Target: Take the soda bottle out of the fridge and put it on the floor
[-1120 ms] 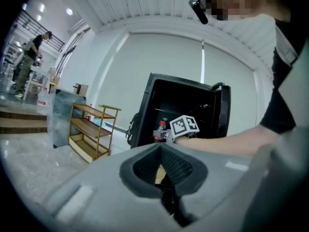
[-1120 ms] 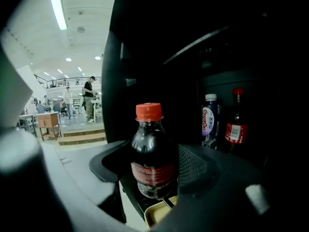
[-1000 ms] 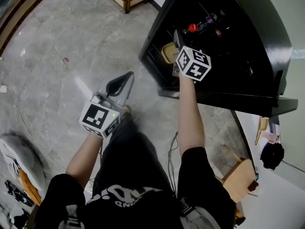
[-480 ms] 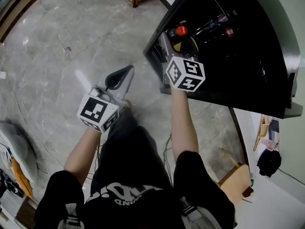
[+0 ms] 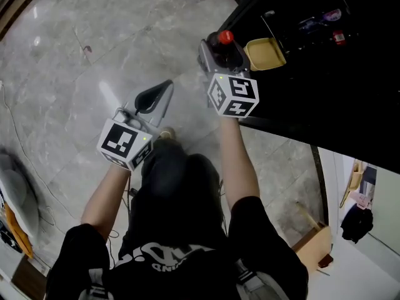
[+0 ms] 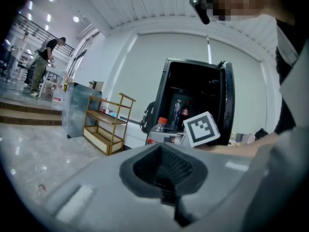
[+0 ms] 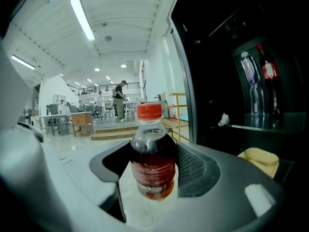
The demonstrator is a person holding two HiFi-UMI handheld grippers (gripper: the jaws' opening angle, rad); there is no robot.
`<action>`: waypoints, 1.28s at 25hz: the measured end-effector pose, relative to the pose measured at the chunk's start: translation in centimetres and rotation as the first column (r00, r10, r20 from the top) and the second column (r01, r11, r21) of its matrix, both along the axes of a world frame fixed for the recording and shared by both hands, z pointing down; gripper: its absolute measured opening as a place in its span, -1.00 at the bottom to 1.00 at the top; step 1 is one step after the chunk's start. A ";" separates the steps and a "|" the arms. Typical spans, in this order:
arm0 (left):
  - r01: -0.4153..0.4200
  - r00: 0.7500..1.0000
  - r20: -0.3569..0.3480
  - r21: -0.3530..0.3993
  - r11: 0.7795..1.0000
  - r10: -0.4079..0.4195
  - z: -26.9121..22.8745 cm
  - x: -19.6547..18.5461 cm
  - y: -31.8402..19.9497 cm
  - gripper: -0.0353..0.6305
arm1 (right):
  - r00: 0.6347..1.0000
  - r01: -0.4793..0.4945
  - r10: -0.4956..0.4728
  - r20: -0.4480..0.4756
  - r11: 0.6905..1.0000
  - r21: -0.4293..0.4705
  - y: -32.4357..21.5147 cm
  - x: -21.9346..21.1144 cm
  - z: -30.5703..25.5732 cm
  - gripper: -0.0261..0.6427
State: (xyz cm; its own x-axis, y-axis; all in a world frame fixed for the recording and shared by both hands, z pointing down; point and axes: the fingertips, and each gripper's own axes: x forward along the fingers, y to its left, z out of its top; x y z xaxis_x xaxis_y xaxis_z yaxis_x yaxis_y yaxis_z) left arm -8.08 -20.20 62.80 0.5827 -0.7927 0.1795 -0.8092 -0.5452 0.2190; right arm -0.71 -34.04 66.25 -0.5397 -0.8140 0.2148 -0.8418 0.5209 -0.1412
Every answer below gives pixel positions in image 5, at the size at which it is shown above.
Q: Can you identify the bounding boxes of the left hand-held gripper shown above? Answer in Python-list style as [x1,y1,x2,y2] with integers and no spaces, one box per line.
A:
[96,79,175,172]

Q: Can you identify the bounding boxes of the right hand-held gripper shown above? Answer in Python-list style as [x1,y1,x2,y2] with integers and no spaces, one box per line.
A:
[197,39,261,119]

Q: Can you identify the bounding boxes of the dark soda bottle red cap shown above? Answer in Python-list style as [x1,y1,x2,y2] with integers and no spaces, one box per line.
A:
[206,29,248,73]

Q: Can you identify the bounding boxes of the black fridge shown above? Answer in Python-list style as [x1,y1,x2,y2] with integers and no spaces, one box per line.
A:
[215,0,400,176]

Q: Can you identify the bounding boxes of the person's left forearm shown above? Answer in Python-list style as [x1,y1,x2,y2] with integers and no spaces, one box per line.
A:
[80,164,133,241]

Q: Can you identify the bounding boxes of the person's right forearm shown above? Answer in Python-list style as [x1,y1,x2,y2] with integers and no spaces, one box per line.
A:
[217,115,262,213]

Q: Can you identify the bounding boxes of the person's beige shoe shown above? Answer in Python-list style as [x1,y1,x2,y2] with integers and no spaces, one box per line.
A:
[158,126,176,140]

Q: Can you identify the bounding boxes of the yellow plastic tray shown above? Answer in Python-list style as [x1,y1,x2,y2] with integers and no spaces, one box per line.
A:
[242,37,287,72]

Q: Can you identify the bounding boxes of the metal ladle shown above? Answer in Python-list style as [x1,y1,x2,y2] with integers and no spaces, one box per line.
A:
[260,10,279,42]

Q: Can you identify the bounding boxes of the person's black trousers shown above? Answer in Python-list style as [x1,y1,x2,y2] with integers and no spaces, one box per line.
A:
[126,137,231,249]

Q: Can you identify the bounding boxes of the dark blue food packet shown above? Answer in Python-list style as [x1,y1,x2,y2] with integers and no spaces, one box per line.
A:
[297,16,329,33]

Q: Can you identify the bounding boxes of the red can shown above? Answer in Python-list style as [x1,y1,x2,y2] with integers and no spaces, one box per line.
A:
[332,29,347,46]

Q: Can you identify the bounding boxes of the purple lidded cup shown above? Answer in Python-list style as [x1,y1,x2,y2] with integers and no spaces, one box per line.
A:
[322,9,343,22]

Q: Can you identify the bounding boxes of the person's black printed t-shirt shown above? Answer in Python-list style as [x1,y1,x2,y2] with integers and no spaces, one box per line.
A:
[45,195,309,300]

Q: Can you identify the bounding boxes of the grey cushion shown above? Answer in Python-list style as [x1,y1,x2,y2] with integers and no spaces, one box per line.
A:
[0,153,41,239]

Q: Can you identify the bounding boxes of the wooden stick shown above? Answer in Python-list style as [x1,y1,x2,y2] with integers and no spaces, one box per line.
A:
[296,201,323,231]

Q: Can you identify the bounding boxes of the yellow chair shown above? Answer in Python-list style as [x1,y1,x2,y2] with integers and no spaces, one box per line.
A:
[339,159,366,209]

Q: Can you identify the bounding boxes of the orange cloth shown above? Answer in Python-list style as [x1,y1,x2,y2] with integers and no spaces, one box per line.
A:
[4,202,34,259]

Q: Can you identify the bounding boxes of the pink box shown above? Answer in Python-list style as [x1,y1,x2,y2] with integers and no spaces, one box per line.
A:
[355,191,375,210]

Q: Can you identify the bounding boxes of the black garment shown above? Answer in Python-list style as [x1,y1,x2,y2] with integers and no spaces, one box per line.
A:
[339,202,374,244]

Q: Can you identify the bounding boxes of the brown small block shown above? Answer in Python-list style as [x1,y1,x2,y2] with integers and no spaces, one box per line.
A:
[317,254,334,269]

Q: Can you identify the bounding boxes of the black cable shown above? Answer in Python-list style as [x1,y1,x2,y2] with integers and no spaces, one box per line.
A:
[106,167,139,268]

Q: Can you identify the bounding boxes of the grey backpack strap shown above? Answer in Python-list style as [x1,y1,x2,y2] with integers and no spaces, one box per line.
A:
[77,267,110,300]
[234,259,290,300]

